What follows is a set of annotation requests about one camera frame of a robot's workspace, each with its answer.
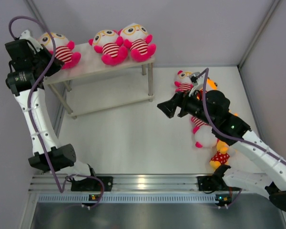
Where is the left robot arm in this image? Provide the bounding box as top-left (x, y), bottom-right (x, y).
top-left (5, 39), bottom-right (98, 191)

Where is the aluminium rail base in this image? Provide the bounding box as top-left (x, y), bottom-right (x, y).
top-left (28, 173), bottom-right (286, 193)

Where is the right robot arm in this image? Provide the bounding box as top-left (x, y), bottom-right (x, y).
top-left (157, 90), bottom-right (286, 212)

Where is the pink panda plush top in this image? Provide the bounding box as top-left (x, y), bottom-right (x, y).
top-left (174, 70), bottom-right (193, 92)

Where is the grey slotted cable duct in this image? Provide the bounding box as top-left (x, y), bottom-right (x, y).
top-left (38, 193), bottom-right (224, 204)

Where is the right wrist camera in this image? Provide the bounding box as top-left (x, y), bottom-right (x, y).
top-left (189, 72), bottom-right (205, 93)

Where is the left black mount plate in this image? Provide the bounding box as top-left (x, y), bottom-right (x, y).
top-left (69, 176), bottom-right (113, 192)

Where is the wall corner metal strip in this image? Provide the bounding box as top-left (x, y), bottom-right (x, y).
top-left (26, 0), bottom-right (59, 50)
top-left (237, 0), bottom-right (283, 71)

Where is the wall corner metal strip right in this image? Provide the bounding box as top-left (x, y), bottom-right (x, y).
top-left (237, 0), bottom-right (283, 71)

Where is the right black mount plate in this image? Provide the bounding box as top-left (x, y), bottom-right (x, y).
top-left (197, 175), bottom-right (217, 192)

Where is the white two-tier shelf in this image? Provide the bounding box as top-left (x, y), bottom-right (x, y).
top-left (43, 43), bottom-right (155, 119)

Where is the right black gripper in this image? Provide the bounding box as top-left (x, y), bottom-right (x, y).
top-left (158, 86), bottom-right (217, 127)

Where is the pink panda plush face down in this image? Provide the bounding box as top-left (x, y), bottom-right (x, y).
top-left (38, 32), bottom-right (81, 69)

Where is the wall corner metal strip left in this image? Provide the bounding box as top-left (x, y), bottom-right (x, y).
top-left (26, 0), bottom-right (59, 50)

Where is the black mount plate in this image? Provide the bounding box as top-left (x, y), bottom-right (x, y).
top-left (69, 176), bottom-right (113, 192)
top-left (197, 175), bottom-right (217, 192)

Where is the orange plush bottom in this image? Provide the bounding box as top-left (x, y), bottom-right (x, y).
top-left (209, 140), bottom-right (236, 170)

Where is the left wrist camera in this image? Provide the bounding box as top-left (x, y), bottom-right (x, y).
top-left (20, 30), bottom-right (43, 52)

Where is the orange plush top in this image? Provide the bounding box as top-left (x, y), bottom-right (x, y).
top-left (195, 78), bottom-right (218, 100)

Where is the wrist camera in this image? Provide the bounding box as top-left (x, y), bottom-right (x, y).
top-left (20, 30), bottom-right (43, 52)
top-left (189, 72), bottom-right (205, 93)

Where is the pink panda plush with glasses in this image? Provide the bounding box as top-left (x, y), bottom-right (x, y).
top-left (118, 23), bottom-right (157, 62)

